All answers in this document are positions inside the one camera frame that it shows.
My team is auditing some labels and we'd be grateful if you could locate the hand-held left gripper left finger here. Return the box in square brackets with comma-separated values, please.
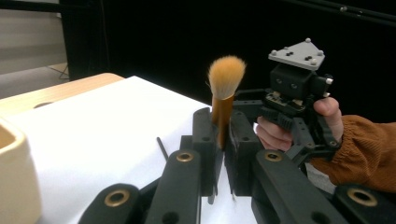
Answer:
[191, 106, 224, 204]

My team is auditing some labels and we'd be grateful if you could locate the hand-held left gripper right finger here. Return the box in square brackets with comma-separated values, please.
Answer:
[224, 110, 264, 197]

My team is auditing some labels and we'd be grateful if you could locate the large orange-bristle makeup brush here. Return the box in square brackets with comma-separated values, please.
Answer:
[206, 55, 248, 150]

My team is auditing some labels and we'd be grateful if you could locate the thin black makeup brush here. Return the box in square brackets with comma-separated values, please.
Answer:
[156, 136, 170, 162]

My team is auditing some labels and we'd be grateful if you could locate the cream square cup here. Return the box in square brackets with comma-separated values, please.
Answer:
[0, 117, 43, 224]

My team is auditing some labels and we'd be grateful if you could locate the white table sheet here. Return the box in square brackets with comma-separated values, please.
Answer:
[6, 75, 337, 224]

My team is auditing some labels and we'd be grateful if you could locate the black curtain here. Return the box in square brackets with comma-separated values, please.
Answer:
[59, 0, 396, 124]

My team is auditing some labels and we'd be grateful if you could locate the black metal rail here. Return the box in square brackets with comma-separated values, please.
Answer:
[279, 0, 396, 23]

